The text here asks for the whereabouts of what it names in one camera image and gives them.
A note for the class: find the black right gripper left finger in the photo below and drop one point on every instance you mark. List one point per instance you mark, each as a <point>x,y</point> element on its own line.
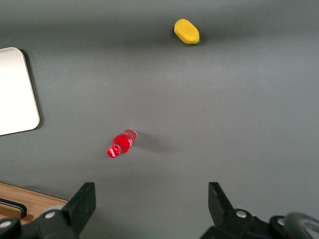
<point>81,207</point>

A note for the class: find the wooden board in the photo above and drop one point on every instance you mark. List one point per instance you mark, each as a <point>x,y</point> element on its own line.
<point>35,200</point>

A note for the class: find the white tray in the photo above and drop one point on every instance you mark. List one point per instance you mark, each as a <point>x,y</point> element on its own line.
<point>15,90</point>

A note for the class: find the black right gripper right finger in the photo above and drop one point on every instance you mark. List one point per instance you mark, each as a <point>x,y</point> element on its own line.
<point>223,211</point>

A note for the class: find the red soda bottle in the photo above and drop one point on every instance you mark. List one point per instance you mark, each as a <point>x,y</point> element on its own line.
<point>121,143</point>

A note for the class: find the yellow mango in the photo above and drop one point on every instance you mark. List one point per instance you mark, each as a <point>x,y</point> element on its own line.
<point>186,31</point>

